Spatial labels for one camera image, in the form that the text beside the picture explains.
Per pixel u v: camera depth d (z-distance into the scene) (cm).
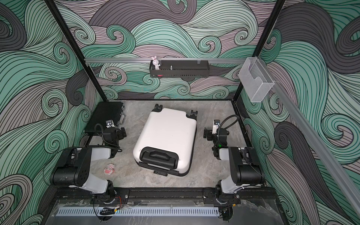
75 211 70
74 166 45
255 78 78
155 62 88
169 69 90
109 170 80
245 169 44
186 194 75
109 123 80
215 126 82
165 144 71
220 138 70
